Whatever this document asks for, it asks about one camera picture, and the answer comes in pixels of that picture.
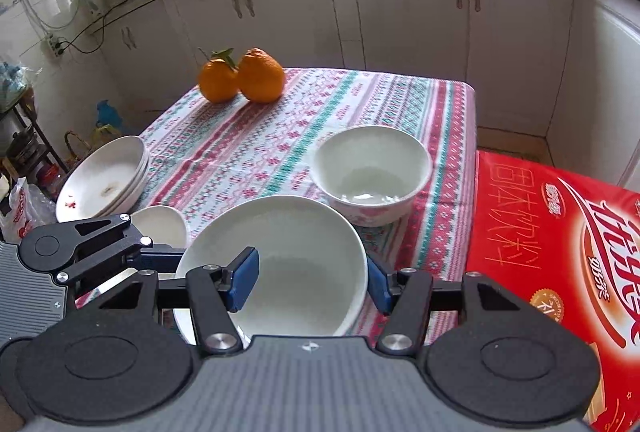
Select white floral bowl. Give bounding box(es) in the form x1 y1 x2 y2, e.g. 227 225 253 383
131 206 190 248
310 126 434 227

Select white plate with stain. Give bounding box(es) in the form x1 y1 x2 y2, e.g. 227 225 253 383
55 135 146 223

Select white kitchen cabinets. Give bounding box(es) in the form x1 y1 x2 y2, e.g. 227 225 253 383
102 0 639 190

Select red white plastic bag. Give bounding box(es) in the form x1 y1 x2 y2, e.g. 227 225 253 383
1 178 56 244

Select blue jug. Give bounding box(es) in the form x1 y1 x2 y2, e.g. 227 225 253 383
96 100 122 132

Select red drink carton box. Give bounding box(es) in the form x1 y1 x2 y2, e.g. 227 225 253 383
466 152 639 431

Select orange with leaf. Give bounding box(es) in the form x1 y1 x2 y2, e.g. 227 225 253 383
198 48 240 104

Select bumpy orange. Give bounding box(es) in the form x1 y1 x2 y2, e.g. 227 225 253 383
236 48 286 104

